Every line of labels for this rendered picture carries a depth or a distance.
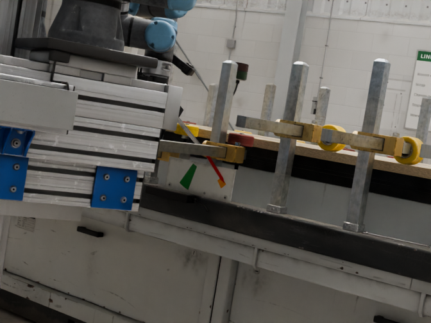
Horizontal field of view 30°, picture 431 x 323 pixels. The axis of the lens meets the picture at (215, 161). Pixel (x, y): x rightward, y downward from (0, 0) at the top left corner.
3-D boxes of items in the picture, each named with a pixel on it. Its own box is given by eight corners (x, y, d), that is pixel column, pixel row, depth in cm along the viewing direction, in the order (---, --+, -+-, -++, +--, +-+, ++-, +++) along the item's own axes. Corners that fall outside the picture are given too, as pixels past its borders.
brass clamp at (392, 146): (392, 156, 210) (396, 136, 210) (347, 148, 218) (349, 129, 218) (402, 157, 215) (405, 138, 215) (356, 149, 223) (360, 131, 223)
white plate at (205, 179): (229, 202, 241) (235, 170, 240) (163, 187, 256) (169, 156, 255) (230, 202, 241) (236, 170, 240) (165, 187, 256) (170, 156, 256)
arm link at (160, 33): (128, 45, 198) (130, 49, 209) (173, 53, 198) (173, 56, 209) (133, 14, 197) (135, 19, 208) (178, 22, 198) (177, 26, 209)
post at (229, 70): (206, 215, 246) (232, 60, 244) (197, 213, 249) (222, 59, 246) (213, 215, 249) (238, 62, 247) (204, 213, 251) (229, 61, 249)
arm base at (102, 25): (61, 40, 150) (68, -13, 149) (36, 40, 163) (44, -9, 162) (135, 55, 157) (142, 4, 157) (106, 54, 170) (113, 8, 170)
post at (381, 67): (355, 235, 217) (386, 58, 214) (344, 232, 219) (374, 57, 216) (361, 234, 220) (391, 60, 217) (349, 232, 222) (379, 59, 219)
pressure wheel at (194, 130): (195, 159, 266) (201, 125, 265) (172, 156, 264) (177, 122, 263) (192, 157, 274) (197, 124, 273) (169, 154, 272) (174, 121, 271)
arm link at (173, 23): (149, 15, 208) (150, 18, 217) (142, 56, 209) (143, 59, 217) (179, 20, 209) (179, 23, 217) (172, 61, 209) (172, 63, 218)
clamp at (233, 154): (233, 163, 241) (236, 146, 240) (198, 156, 249) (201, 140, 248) (244, 163, 245) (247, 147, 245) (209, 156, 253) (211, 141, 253)
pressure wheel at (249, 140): (239, 170, 245) (245, 133, 245) (218, 166, 250) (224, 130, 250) (253, 172, 252) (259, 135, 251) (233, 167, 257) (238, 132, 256)
